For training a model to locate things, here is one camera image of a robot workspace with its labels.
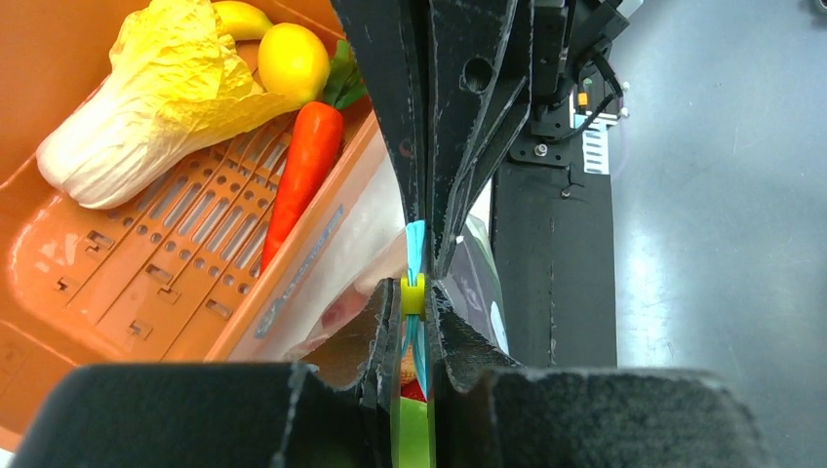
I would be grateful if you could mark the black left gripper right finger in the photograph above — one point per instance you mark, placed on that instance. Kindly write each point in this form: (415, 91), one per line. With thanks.
(463, 367)

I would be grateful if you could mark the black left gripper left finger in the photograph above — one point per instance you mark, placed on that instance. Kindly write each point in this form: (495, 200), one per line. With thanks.
(358, 365)

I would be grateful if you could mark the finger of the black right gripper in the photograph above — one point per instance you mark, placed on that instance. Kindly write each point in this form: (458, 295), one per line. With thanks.
(387, 39)
(480, 92)

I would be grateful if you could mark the clear zip top bag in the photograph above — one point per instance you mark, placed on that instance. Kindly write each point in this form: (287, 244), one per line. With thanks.
(273, 416)

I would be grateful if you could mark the orange plastic basket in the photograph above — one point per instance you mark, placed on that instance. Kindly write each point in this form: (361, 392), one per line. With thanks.
(173, 275)

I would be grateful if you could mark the yellow lemon toy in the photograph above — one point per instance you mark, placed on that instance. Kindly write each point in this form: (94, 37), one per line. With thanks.
(293, 62)

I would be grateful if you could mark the orange carrot toy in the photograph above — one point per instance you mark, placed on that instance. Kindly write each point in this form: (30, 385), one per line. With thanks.
(316, 141)

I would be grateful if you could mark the yellow banana toy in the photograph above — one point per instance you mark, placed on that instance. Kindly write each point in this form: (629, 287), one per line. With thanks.
(243, 21)

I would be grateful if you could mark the yellow napa cabbage toy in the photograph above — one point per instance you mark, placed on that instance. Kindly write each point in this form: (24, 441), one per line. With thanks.
(176, 85)

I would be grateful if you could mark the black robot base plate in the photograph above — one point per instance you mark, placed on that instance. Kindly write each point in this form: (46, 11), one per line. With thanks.
(552, 223)

